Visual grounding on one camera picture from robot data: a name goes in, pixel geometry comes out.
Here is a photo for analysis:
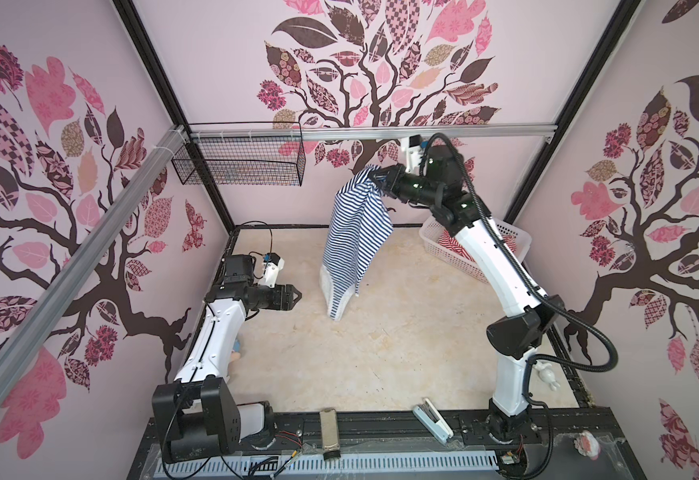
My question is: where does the white stapler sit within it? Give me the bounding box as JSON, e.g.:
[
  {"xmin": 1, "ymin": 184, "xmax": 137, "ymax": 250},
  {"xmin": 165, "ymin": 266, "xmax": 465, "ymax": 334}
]
[{"xmin": 413, "ymin": 398, "xmax": 453, "ymax": 445}]

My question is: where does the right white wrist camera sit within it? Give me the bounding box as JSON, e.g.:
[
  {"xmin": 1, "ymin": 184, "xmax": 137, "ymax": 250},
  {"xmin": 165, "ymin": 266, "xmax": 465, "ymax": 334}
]
[{"xmin": 401, "ymin": 135, "xmax": 423, "ymax": 175}]

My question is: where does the right black corrugated cable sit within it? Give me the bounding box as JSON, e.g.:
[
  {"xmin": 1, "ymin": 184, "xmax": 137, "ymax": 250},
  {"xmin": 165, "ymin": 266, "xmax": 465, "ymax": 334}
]
[{"xmin": 420, "ymin": 133, "xmax": 619, "ymax": 409}]

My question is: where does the silver aluminium bar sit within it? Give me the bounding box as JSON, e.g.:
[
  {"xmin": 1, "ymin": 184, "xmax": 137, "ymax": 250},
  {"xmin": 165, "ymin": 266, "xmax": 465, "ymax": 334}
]
[
  {"xmin": 0, "ymin": 125, "xmax": 187, "ymax": 406},
  {"xmin": 191, "ymin": 123, "xmax": 557, "ymax": 141}
]

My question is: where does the plush doll striped hat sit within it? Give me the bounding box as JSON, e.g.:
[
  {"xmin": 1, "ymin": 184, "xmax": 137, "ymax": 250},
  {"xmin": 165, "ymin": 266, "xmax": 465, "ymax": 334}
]
[{"xmin": 229, "ymin": 339, "xmax": 242, "ymax": 363}]

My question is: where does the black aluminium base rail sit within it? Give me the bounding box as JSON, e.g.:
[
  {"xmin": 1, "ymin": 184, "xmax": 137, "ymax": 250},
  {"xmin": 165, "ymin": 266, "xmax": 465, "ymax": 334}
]
[{"xmin": 232, "ymin": 407, "xmax": 623, "ymax": 454}]

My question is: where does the navy white striped tank top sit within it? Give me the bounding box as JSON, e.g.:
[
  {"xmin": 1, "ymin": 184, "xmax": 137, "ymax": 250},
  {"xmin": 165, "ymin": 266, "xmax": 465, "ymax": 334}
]
[{"xmin": 320, "ymin": 165, "xmax": 393, "ymax": 321}]

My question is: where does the red white striped tank top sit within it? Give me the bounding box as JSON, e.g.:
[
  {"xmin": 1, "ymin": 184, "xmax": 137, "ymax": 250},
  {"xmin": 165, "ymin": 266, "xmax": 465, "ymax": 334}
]
[{"xmin": 435, "ymin": 230, "xmax": 519, "ymax": 274}]

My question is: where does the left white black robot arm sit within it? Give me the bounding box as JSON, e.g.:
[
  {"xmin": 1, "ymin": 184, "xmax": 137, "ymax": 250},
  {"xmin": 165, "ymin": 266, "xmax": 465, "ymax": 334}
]
[{"xmin": 152, "ymin": 252, "xmax": 302, "ymax": 464}]

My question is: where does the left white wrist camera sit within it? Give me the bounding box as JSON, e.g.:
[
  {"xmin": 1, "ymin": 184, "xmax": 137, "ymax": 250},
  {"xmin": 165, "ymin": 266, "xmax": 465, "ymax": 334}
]
[{"xmin": 259, "ymin": 252, "xmax": 285, "ymax": 288}]

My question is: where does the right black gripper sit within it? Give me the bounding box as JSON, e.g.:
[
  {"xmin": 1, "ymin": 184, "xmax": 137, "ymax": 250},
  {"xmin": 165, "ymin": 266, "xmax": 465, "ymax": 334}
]
[{"xmin": 367, "ymin": 168, "xmax": 441, "ymax": 214}]

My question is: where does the silver rear aluminium bar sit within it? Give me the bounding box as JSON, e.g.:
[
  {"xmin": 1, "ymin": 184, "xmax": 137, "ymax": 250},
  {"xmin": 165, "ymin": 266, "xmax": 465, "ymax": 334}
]
[{"xmin": 191, "ymin": 123, "xmax": 557, "ymax": 141}]

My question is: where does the white plastic laundry basket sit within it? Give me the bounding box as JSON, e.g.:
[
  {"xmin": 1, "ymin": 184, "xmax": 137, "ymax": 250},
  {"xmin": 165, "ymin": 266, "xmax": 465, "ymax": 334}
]
[{"xmin": 419, "ymin": 217, "xmax": 531, "ymax": 283}]

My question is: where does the black wire mesh basket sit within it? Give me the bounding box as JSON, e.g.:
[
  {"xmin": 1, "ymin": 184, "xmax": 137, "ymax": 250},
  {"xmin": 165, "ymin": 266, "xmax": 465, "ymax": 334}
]
[{"xmin": 172, "ymin": 120, "xmax": 307, "ymax": 187}]

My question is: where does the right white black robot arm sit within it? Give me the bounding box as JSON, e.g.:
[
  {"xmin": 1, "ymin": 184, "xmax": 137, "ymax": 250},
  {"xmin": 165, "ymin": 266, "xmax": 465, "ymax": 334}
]
[{"xmin": 369, "ymin": 146, "xmax": 563, "ymax": 443}]

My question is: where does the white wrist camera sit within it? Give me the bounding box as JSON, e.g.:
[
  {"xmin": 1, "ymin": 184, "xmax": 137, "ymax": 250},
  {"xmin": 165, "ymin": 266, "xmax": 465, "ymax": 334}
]
[
  {"xmin": 259, "ymin": 252, "xmax": 285, "ymax": 288},
  {"xmin": 401, "ymin": 135, "xmax": 423, "ymax": 175}
]

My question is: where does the pink white small toy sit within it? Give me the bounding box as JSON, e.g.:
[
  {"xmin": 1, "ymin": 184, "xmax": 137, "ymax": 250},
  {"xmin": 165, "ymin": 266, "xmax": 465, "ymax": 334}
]
[{"xmin": 573, "ymin": 431, "xmax": 601, "ymax": 461}]

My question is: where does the white slotted cable duct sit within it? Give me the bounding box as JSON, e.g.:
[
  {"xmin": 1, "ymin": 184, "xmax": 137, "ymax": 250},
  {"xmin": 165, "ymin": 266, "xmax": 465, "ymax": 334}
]
[{"xmin": 153, "ymin": 451, "xmax": 499, "ymax": 479}]

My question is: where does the silver left aluminium bar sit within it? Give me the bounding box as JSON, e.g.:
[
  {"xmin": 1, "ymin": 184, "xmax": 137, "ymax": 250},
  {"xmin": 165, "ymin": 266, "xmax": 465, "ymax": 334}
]
[{"xmin": 0, "ymin": 125, "xmax": 187, "ymax": 406}]

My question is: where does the small white figurine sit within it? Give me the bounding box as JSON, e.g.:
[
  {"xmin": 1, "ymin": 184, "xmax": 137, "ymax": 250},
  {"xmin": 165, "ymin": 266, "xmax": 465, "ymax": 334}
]
[{"xmin": 533, "ymin": 361, "xmax": 561, "ymax": 391}]

